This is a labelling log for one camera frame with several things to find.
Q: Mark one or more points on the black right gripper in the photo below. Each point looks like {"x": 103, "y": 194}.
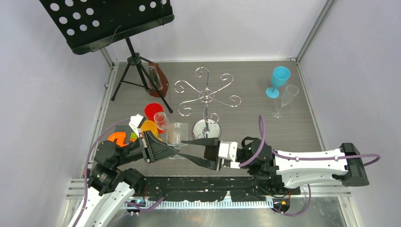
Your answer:
{"x": 211, "y": 159}

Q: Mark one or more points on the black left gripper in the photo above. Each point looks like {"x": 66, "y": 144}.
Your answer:
{"x": 153, "y": 148}

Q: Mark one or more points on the chrome wine glass rack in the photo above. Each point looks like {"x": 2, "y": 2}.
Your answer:
{"x": 207, "y": 126}

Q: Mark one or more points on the yellow wine glass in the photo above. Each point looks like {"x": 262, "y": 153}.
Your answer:
{"x": 150, "y": 126}

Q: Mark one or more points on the clear ribbed wine glass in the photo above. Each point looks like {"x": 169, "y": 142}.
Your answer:
{"x": 176, "y": 132}

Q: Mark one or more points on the red wine glass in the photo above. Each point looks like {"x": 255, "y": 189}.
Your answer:
{"x": 151, "y": 109}

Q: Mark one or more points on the blue wine glass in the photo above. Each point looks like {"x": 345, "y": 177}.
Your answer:
{"x": 279, "y": 78}

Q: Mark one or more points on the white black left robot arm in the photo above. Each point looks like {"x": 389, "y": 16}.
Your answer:
{"x": 106, "y": 188}

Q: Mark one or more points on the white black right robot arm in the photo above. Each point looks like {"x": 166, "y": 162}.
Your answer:
{"x": 284, "y": 170}

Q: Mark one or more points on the lime green building brick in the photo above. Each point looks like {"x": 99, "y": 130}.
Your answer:
{"x": 133, "y": 136}

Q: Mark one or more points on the grey building baseplate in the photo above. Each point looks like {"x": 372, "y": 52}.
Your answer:
{"x": 123, "y": 128}

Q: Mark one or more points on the orange curved toy tube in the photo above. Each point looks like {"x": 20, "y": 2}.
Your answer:
{"x": 120, "y": 138}

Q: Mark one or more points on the brown wooden metronome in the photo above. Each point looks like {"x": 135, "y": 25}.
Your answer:
{"x": 158, "y": 77}

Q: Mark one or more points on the black music stand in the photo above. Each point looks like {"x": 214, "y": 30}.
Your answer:
{"x": 91, "y": 25}

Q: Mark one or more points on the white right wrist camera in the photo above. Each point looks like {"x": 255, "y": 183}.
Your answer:
{"x": 227, "y": 152}

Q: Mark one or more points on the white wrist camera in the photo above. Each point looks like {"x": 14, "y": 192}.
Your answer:
{"x": 227, "y": 152}
{"x": 136, "y": 121}

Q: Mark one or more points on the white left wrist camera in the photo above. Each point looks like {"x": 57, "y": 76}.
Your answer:
{"x": 136, "y": 121}

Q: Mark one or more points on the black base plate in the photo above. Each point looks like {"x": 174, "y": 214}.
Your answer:
{"x": 211, "y": 188}

